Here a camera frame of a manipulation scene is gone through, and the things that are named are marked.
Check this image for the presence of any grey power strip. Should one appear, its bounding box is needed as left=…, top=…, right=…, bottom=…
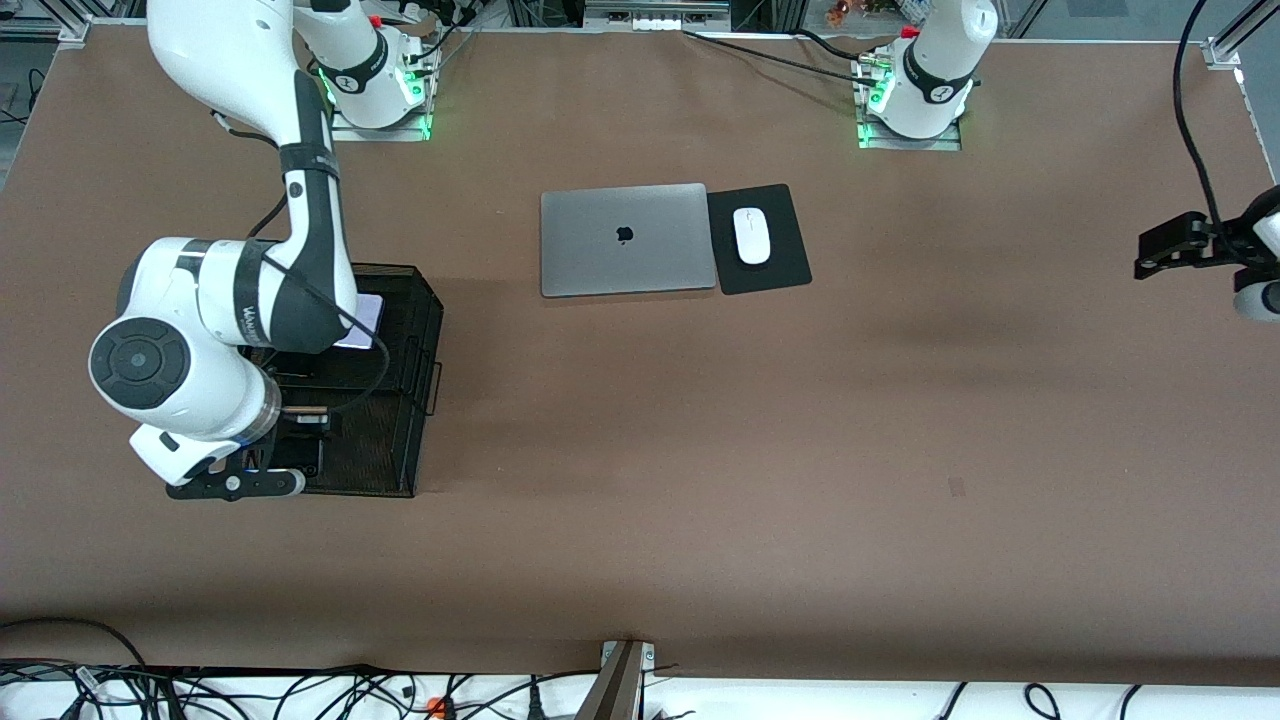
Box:
left=583, top=0, right=731, bottom=33

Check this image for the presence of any black mouse pad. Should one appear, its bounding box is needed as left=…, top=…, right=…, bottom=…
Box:
left=706, top=183, right=813, bottom=296

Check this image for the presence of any thick black looped cable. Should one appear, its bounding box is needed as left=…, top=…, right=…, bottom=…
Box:
left=0, top=616, right=151, bottom=720

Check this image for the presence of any black flip phone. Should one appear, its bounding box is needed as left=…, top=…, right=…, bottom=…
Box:
left=262, top=438, right=324, bottom=481

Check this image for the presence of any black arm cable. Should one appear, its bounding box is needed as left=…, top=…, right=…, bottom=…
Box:
left=210, top=105, right=391, bottom=416
left=1175, top=0, right=1231, bottom=241

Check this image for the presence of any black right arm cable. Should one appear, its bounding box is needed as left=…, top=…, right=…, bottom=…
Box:
left=210, top=105, right=391, bottom=416

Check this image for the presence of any white computer mouse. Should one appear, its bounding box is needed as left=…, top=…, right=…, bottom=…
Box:
left=733, top=207, right=772, bottom=266

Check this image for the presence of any black two-tier mesh tray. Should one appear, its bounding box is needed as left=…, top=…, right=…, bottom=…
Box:
left=238, top=260, right=446, bottom=499

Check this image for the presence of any grey metal camera bracket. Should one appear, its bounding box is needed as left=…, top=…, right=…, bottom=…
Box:
left=575, top=640, right=658, bottom=720

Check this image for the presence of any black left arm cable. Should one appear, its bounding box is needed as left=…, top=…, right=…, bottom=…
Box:
left=1175, top=0, right=1231, bottom=241

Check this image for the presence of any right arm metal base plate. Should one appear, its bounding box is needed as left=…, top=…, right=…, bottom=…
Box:
left=328, top=45, right=433, bottom=143

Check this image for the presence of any silver closed laptop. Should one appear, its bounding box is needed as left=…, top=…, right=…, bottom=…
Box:
left=540, top=182, right=719, bottom=299

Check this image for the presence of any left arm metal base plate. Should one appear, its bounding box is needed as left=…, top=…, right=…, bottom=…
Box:
left=855, top=50, right=963, bottom=151

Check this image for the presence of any aluminium frame corner rail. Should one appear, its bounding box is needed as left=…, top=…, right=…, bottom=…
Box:
left=1203, top=0, right=1280, bottom=71
left=0, top=0, right=93, bottom=46

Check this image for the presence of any short curved black cable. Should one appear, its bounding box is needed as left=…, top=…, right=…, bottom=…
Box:
left=795, top=28, right=871, bottom=63

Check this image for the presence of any long black table cable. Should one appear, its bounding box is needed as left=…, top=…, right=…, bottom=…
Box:
left=683, top=30, right=881, bottom=86

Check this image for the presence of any lavender flip phone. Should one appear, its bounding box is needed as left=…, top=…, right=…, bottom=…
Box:
left=335, top=293, right=387, bottom=351

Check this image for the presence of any thin black floor cable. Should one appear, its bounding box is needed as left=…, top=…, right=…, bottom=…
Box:
left=150, top=662, right=601, bottom=720

